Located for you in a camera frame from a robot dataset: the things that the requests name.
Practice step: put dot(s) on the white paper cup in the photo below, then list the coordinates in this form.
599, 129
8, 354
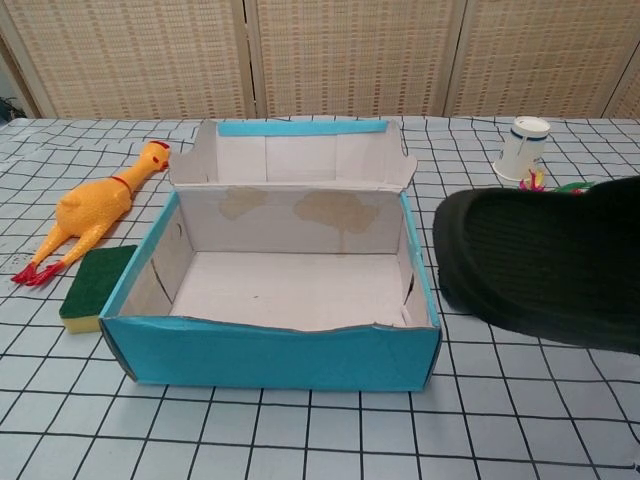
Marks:
522, 150

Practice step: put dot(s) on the yellow rubber chicken toy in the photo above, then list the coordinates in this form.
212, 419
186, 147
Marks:
95, 205

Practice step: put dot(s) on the woven wooden folding screen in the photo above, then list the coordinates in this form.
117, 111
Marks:
350, 55

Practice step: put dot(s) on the blue checkered tablecloth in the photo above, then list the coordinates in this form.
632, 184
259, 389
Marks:
350, 440

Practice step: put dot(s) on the dark green plant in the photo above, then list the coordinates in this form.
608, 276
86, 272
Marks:
6, 105

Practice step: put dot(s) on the blue cardboard shoe box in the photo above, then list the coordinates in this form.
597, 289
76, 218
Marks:
270, 355

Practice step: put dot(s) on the colourful feather shuttlecock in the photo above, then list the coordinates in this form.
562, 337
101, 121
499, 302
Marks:
534, 181

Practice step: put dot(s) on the green yellow sponge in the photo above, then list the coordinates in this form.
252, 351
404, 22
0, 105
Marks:
95, 285

